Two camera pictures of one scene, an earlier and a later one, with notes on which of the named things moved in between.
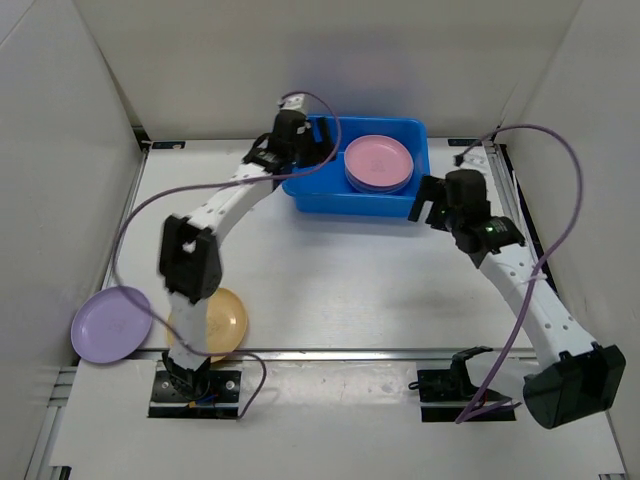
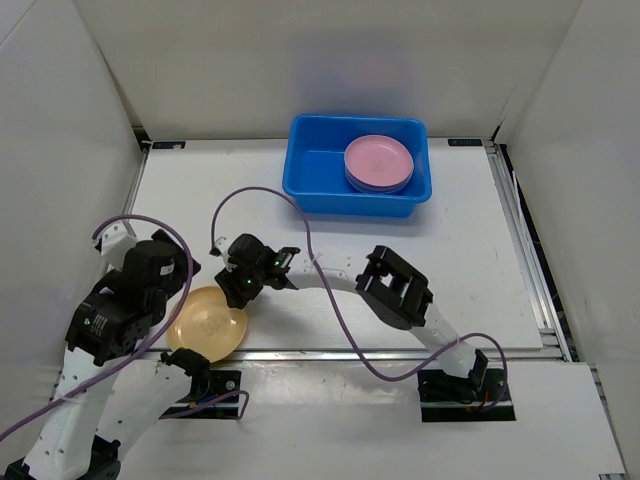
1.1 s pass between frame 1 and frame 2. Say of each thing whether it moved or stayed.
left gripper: moved
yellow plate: stayed
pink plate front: stayed
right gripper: moved
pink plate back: stayed
